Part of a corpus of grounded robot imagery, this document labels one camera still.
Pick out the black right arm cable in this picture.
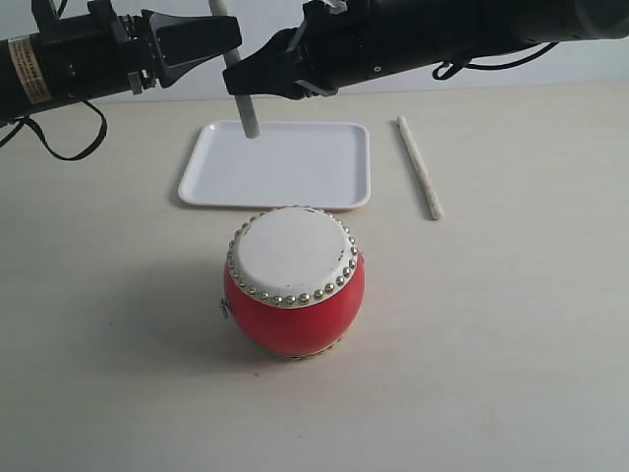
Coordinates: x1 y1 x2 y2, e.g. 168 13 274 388
430 41 559 80

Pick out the white rectangular tray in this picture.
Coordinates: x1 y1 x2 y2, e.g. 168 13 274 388
178 120 372 210

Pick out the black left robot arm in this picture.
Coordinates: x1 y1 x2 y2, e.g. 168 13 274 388
1 1 242 123

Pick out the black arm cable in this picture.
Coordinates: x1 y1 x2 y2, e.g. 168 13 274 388
0 100 108 161
430 41 559 80

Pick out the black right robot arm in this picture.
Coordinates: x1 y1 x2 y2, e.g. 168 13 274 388
223 1 628 100

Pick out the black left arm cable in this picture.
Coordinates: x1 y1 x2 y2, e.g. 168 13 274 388
0 100 108 161

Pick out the white wooden drumstick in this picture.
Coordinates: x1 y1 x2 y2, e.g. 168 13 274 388
208 0 261 139
396 116 444 220

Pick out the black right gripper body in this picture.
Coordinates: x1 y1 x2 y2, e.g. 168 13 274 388
242 1 442 100

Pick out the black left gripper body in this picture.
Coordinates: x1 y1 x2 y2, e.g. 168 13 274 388
87 1 242 93

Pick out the red small drum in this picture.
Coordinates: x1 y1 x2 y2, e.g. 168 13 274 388
221 206 366 359

